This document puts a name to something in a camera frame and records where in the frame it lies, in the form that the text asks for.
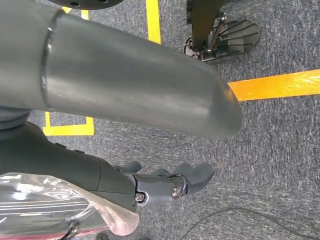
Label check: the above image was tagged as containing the silver panel under clear plastic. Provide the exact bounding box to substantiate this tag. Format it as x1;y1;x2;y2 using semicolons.
0;172;140;240

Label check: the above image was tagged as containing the grey robot leg shell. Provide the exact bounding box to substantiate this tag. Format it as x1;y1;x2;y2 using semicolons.
0;0;243;139

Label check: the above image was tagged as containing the black round flange with holes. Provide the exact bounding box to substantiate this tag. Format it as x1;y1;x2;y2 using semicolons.
47;0;125;11

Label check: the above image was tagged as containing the black robot lower leg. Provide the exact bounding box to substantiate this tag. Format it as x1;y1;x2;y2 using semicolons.
186;0;226;51

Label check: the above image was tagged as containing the thin black floor cable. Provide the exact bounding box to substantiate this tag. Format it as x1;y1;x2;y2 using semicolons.
178;207;320;240

